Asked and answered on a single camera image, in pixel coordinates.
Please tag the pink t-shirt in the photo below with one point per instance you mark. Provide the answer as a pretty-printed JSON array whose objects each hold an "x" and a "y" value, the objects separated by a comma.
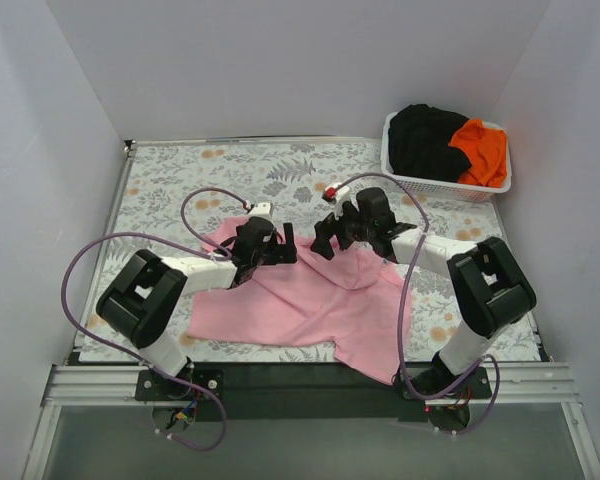
[{"x": 351, "y": 301}]

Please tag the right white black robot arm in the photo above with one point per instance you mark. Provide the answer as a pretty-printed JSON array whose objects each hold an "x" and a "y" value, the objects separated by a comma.
[{"x": 491, "y": 290}]

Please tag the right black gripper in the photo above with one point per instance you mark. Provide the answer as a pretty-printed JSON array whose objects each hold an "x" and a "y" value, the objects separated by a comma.
[{"x": 330, "y": 235}]

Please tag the floral patterned table mat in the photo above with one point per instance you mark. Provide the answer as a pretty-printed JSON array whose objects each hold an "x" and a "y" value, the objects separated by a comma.
[{"x": 291, "y": 176}]

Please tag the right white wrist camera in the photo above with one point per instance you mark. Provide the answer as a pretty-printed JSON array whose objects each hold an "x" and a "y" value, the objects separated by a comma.
[{"x": 335, "y": 194}]

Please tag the white plastic laundry basket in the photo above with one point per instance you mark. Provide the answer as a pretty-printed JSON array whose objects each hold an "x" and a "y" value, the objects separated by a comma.
[{"x": 434, "y": 188}]

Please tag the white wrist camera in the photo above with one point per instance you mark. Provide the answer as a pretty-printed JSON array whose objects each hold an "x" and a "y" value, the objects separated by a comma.
[
  {"x": 335, "y": 194},
  {"x": 263, "y": 210}
]

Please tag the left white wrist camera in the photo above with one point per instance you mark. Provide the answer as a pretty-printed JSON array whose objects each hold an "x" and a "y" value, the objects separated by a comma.
[{"x": 263, "y": 210}]

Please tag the orange t-shirt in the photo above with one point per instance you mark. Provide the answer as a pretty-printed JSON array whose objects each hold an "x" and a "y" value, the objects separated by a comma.
[{"x": 486, "y": 150}]

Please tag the black t-shirt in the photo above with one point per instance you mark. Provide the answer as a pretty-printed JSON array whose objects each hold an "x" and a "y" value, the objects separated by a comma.
[{"x": 419, "y": 139}]

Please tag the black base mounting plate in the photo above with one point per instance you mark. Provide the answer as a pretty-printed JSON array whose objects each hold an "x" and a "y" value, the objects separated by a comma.
[{"x": 285, "y": 391}]

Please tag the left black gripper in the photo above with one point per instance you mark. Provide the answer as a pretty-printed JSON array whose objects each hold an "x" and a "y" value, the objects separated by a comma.
[{"x": 282, "y": 245}]

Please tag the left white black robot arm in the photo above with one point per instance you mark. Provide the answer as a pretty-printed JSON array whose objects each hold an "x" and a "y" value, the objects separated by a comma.
[{"x": 140, "y": 301}]

